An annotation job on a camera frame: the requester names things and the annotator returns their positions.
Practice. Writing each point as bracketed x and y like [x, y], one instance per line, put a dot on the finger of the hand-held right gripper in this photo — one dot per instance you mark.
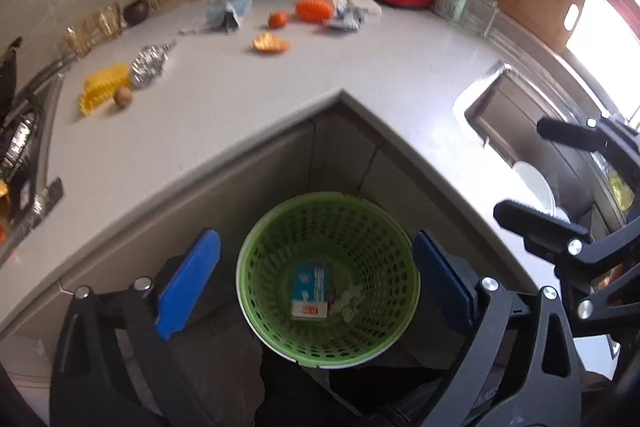
[565, 133]
[537, 222]

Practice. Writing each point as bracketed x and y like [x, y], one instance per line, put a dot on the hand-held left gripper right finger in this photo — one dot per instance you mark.
[442, 279]

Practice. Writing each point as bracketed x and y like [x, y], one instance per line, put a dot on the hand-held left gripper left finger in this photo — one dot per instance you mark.
[186, 279]

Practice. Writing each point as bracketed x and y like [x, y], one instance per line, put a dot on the green perforated plastic basket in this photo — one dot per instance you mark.
[280, 307]

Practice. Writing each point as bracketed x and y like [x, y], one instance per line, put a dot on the orange spiky brush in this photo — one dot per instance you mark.
[314, 10]

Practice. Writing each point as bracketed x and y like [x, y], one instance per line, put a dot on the white plate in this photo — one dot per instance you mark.
[535, 187]

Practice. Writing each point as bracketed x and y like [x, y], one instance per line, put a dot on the steel kitchen sink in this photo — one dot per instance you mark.
[505, 117]

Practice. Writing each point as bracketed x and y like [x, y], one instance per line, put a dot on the crumpled white paper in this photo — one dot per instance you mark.
[350, 302]

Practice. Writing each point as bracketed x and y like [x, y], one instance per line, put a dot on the blue and white carton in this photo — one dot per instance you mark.
[312, 292]

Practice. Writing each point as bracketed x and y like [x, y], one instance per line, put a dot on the clear glass container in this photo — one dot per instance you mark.
[479, 13]

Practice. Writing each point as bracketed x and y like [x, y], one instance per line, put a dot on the small brown egg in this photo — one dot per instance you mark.
[123, 97]

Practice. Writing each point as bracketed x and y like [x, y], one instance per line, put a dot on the yellow ridged plastic piece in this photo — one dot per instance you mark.
[104, 87]

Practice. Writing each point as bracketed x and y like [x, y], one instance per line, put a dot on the gas stove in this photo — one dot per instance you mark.
[20, 142]

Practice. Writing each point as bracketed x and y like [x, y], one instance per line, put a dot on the crumpled aluminium foil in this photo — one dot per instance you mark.
[149, 66]

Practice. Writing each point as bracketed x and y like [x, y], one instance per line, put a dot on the white sponge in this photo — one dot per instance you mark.
[369, 2]

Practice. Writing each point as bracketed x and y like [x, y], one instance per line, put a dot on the white and blue wrapper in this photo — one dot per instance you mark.
[345, 18]

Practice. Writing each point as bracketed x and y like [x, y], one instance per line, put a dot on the orange peel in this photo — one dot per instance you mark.
[271, 43]

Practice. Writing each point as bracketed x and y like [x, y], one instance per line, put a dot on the blue plastic wrapper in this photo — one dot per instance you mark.
[229, 12]

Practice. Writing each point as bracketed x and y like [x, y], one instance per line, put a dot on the small brown pot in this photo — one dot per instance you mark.
[136, 12]

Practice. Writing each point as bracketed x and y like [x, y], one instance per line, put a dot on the small red tomato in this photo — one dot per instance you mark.
[278, 20]

